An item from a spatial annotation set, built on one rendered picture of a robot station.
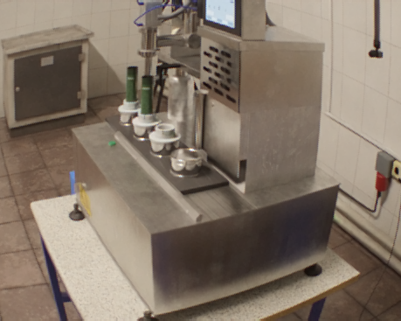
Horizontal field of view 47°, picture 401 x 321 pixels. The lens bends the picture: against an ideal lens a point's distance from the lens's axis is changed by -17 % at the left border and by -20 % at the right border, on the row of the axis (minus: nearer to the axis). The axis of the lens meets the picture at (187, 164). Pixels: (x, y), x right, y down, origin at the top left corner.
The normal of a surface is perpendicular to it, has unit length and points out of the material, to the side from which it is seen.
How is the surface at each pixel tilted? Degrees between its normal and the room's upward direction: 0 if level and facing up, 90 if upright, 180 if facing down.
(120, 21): 90
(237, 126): 90
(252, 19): 90
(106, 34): 90
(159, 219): 0
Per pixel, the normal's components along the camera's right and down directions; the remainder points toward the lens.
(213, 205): 0.03, -0.91
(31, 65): 0.44, 0.39
